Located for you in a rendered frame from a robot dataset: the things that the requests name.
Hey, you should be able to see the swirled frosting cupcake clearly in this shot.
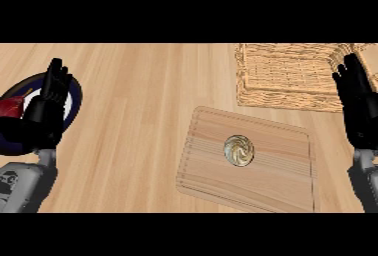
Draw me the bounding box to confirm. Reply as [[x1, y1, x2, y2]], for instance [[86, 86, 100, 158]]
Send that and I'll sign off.
[[224, 134, 258, 168]]

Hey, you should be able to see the wooden cutting board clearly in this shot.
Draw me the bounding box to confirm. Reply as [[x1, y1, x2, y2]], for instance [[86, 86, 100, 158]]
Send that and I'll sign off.
[[176, 105, 318, 214]]

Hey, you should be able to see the red apple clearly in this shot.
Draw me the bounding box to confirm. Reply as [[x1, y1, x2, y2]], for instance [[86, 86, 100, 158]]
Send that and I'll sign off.
[[0, 95, 27, 120]]

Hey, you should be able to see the wicker basket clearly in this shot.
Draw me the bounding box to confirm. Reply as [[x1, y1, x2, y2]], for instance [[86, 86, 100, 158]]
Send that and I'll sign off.
[[234, 43, 378, 113]]

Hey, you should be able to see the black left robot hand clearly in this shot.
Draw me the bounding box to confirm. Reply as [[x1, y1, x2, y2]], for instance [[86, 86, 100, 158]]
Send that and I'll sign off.
[[0, 57, 76, 152]]

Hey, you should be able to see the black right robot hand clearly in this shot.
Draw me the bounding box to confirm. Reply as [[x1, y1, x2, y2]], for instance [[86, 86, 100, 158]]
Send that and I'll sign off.
[[331, 52, 378, 150]]

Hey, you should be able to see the dark blue plate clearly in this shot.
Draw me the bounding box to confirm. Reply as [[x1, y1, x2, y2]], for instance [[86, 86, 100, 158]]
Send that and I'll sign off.
[[0, 71, 85, 157]]

